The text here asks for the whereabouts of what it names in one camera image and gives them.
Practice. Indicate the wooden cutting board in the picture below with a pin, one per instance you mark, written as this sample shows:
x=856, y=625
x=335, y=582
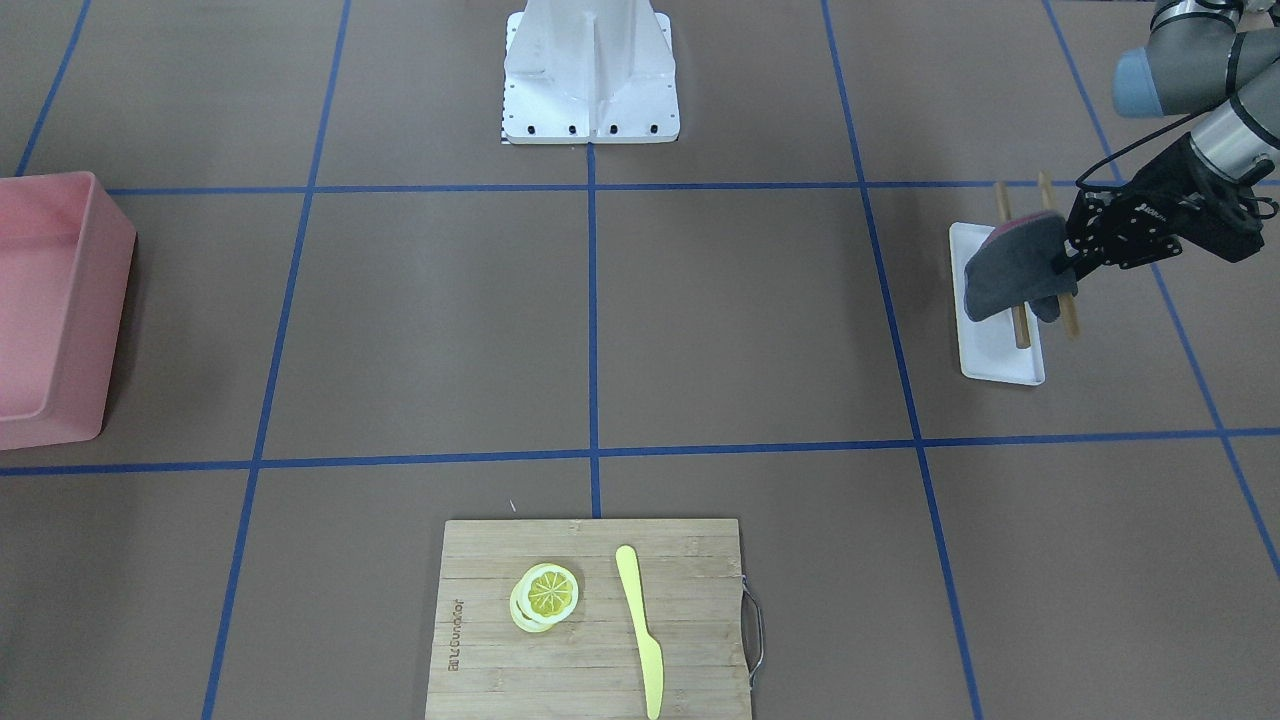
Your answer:
x=587, y=666

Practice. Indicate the yellow plastic knife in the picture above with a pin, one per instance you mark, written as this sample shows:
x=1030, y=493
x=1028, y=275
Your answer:
x=650, y=653

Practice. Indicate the grey pink cleaning cloth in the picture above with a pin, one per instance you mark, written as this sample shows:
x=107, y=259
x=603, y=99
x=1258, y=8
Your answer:
x=1013, y=267

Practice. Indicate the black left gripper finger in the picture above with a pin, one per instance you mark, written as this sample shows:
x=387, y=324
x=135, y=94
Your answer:
x=1076, y=266

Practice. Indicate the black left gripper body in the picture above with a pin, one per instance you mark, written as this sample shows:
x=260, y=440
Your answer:
x=1163, y=194

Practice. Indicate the white rectangular tray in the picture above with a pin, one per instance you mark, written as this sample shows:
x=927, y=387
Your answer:
x=987, y=350

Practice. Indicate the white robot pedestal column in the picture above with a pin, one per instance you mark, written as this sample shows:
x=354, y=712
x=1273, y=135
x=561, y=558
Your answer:
x=579, y=72

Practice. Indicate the wooden chopstick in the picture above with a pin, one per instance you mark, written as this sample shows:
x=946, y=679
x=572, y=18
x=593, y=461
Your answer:
x=1019, y=318
x=1068, y=314

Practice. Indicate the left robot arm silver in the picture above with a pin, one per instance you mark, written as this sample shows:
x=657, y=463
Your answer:
x=1197, y=65

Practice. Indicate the pink plastic bin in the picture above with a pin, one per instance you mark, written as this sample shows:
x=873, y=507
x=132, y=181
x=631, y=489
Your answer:
x=66, y=255

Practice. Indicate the yellow lemon slice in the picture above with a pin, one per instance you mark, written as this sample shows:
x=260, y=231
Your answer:
x=543, y=597

